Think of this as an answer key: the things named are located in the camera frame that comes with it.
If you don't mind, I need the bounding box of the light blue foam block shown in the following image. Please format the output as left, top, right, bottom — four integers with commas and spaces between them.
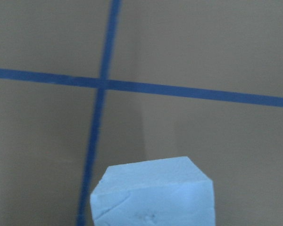
90, 156, 216, 226

